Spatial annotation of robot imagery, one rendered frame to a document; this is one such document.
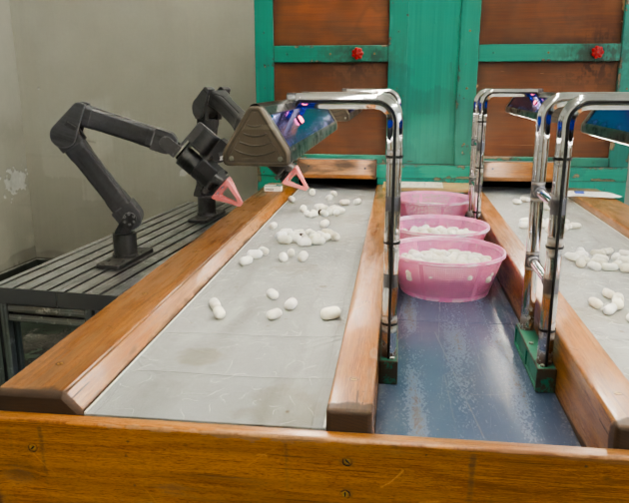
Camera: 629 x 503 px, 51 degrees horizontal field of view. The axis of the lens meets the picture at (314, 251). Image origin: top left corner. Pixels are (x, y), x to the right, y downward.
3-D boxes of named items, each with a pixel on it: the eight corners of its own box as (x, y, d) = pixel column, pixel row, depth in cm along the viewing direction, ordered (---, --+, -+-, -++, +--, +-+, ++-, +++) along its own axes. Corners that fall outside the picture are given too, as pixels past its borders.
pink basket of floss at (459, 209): (429, 237, 205) (431, 207, 203) (373, 223, 226) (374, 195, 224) (487, 227, 220) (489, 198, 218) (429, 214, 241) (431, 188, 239)
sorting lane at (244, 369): (84, 428, 83) (83, 412, 82) (298, 194, 257) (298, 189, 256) (324, 444, 79) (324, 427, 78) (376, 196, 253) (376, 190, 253)
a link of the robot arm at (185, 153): (211, 158, 181) (191, 141, 180) (208, 158, 175) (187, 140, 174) (195, 178, 181) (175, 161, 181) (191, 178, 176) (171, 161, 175)
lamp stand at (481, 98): (470, 245, 196) (479, 88, 185) (463, 231, 215) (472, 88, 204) (537, 247, 193) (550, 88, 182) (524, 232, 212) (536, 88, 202)
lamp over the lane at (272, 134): (222, 166, 78) (220, 103, 77) (299, 130, 138) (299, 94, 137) (289, 167, 78) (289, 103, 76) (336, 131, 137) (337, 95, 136)
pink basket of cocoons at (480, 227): (409, 274, 165) (410, 237, 163) (374, 250, 190) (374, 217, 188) (506, 267, 172) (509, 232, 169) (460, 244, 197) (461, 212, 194)
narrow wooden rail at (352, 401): (324, 491, 81) (325, 408, 78) (375, 213, 255) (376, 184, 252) (370, 495, 80) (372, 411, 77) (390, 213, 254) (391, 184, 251)
